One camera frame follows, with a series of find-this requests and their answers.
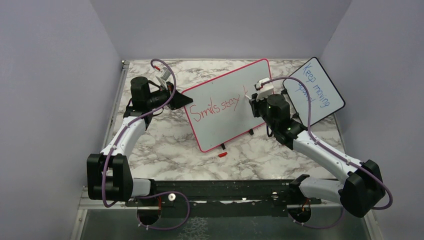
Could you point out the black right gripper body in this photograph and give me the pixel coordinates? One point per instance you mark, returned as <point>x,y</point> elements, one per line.
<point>260,106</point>

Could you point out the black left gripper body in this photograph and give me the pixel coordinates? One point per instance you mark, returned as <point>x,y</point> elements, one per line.
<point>158,99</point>

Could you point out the pink framed whiteboard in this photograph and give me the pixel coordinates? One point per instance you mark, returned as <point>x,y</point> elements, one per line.
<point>220,111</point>

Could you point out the red marker cap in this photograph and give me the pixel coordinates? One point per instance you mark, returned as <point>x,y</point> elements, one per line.
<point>222,154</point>

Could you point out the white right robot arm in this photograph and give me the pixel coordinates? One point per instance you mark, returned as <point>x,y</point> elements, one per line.
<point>358,186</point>

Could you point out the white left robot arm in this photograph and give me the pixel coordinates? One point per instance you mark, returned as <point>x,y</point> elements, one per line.
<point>109,176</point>

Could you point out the black framed written whiteboard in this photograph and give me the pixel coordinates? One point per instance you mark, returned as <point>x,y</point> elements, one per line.
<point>317,86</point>

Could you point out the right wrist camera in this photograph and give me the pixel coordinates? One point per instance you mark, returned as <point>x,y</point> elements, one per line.
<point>264,88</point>

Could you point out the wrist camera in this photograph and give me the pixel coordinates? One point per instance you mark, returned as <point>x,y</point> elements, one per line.
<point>264,88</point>
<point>162,77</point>

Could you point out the black wire whiteboard stand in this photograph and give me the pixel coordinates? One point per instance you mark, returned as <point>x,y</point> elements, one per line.
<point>250,132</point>

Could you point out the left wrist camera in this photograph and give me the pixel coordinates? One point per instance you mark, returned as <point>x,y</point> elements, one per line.
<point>162,77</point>

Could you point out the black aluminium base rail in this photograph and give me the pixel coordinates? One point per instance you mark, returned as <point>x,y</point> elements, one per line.
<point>221,210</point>

